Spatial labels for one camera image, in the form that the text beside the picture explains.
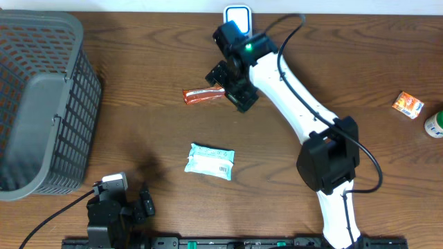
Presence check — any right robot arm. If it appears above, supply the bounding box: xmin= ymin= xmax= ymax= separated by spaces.
xmin=206 ymin=21 xmax=361 ymax=248

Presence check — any orange Kleenex tissue pack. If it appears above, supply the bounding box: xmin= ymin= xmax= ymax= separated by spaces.
xmin=392 ymin=91 xmax=424 ymax=119

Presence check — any white barcode scanner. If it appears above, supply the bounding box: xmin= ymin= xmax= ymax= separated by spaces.
xmin=223 ymin=5 xmax=253 ymax=37

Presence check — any orange snack bar wrapper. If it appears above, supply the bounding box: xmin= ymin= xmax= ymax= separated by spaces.
xmin=182 ymin=86 xmax=225 ymax=105

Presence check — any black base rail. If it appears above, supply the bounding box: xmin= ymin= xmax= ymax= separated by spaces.
xmin=62 ymin=235 xmax=409 ymax=249

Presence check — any grey plastic mesh basket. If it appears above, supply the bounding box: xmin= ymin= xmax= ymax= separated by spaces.
xmin=1 ymin=10 xmax=102 ymax=201

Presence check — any green lid jar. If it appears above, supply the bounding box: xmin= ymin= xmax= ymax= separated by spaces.
xmin=424 ymin=111 xmax=443 ymax=138

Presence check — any teal wet wipes pack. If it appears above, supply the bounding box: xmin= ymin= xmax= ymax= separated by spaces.
xmin=184 ymin=143 xmax=235 ymax=181

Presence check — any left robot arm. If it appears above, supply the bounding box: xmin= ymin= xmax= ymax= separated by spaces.
xmin=87 ymin=181 xmax=155 ymax=249

